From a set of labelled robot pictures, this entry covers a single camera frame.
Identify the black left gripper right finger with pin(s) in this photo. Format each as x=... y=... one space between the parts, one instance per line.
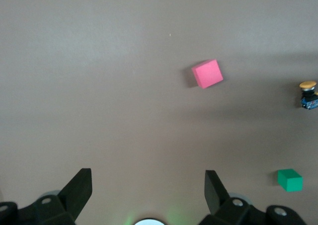
x=216 y=195

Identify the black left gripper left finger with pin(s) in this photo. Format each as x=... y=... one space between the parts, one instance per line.
x=74 y=192

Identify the green foam cube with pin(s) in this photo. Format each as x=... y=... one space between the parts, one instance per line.
x=290 y=180

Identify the brown table cover cloth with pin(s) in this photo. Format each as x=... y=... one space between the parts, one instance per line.
x=99 y=86

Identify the yellow-capped push button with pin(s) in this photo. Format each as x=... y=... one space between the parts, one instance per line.
x=309 y=96

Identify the pink foam cube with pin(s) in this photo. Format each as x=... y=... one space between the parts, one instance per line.
x=207 y=74

